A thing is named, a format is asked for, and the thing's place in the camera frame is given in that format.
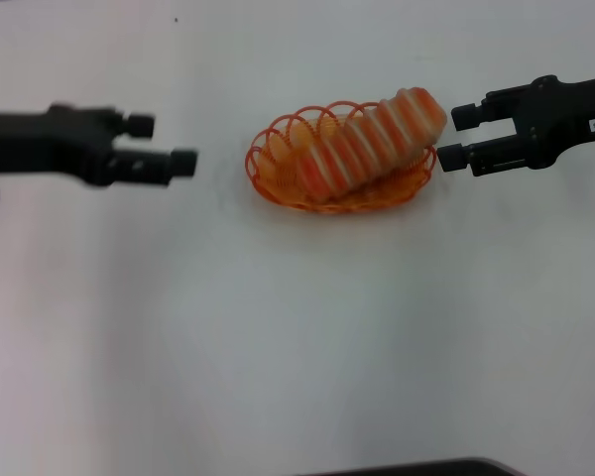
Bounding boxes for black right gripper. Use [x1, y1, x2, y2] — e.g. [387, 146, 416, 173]
[437, 73, 595, 179]

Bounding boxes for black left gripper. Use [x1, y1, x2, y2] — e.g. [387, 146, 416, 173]
[0, 102, 200, 189]

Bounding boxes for orange striped bread loaf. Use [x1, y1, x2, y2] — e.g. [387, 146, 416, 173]
[297, 86, 449, 202]

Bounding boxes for orange woven plastic basket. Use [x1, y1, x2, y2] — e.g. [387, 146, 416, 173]
[243, 99, 439, 216]

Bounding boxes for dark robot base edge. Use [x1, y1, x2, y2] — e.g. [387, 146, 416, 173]
[297, 456, 527, 476]

